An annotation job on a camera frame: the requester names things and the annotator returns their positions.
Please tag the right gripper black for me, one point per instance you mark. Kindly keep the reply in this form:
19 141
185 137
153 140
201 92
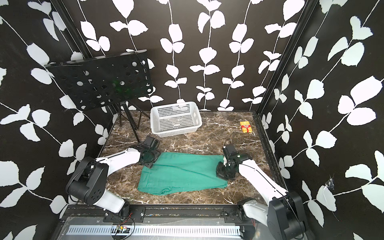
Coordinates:
219 172

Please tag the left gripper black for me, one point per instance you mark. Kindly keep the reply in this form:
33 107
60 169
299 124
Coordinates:
157 153

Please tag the green long pants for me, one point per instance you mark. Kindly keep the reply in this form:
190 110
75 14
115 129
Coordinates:
180 172

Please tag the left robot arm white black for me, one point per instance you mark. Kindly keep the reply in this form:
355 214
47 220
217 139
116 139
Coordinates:
89 180

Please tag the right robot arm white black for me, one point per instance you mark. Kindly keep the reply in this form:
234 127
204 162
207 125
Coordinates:
283 212

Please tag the yellow red small box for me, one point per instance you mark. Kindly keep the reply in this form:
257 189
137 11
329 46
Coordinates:
246 127

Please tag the white plastic basket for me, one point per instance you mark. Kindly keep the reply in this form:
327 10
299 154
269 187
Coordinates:
175 119

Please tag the black perforated music stand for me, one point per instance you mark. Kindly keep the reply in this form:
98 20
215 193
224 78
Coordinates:
105 81

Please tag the small green circuit board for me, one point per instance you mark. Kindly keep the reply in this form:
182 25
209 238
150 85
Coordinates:
121 230

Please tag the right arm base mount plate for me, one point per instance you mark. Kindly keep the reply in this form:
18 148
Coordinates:
231 214

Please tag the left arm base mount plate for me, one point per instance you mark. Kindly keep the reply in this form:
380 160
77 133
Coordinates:
136 214

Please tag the white slotted cable duct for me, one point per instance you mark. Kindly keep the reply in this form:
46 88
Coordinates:
166 231

